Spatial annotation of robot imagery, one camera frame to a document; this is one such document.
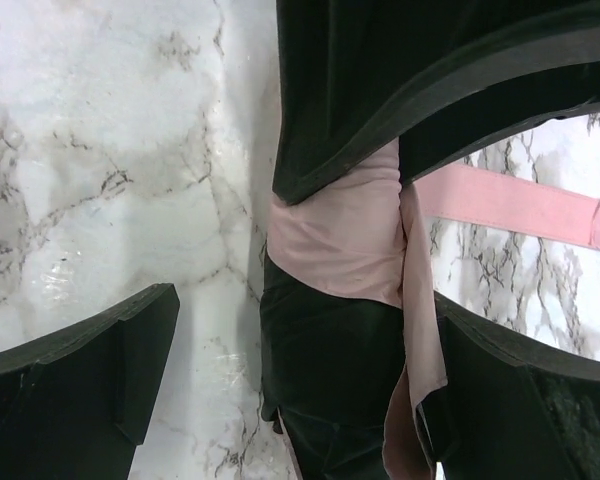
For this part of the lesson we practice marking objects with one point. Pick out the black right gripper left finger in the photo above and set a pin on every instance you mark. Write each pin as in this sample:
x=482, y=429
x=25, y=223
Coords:
x=76, y=403

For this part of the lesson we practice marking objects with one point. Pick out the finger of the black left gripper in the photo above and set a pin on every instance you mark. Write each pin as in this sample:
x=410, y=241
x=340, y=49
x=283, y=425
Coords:
x=470, y=125
x=356, y=75

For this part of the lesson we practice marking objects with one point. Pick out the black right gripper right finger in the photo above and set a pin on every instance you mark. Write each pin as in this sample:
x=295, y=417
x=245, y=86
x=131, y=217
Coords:
x=513, y=407

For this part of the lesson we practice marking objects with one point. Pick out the pink folding umbrella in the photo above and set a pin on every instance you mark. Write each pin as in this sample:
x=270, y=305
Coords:
x=350, y=341

